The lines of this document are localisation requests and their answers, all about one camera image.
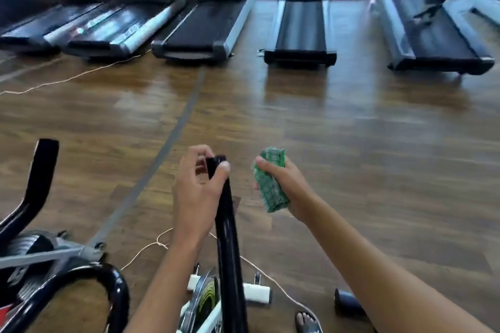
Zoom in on person's left hand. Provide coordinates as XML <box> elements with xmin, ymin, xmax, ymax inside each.
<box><xmin>172</xmin><ymin>145</ymin><xmax>232</xmax><ymax>248</ymax></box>

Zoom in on person's right hand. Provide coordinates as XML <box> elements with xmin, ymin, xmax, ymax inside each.
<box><xmin>252</xmin><ymin>156</ymin><xmax>321</xmax><ymax>224</ymax></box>

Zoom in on green checkered cleaning cloth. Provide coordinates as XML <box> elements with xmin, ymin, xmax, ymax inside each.
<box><xmin>254</xmin><ymin>147</ymin><xmax>292</xmax><ymax>213</ymax></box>

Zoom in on black handlebars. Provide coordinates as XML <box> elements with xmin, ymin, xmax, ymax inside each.
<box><xmin>0</xmin><ymin>138</ymin><xmax>249</xmax><ymax>333</ymax></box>

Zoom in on white bike with yellow flywheel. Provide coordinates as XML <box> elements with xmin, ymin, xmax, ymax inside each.
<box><xmin>176</xmin><ymin>262</ymin><xmax>272</xmax><ymax>333</ymax></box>

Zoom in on person's right forearm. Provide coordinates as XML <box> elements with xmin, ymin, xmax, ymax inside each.
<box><xmin>301</xmin><ymin>196</ymin><xmax>493</xmax><ymax>333</ymax></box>

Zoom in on red and grey spin bike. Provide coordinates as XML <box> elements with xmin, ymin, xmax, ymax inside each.
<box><xmin>0</xmin><ymin>227</ymin><xmax>106</xmax><ymax>322</ymax></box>

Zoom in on black sandal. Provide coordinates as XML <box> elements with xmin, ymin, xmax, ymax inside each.
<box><xmin>295</xmin><ymin>311</ymin><xmax>323</xmax><ymax>333</ymax></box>

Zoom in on thin white cable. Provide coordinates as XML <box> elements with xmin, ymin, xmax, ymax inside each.
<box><xmin>119</xmin><ymin>227</ymin><xmax>321</xmax><ymax>333</ymax></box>

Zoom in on white floor cable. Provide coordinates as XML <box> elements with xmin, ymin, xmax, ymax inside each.
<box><xmin>0</xmin><ymin>49</ymin><xmax>153</xmax><ymax>97</ymax></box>

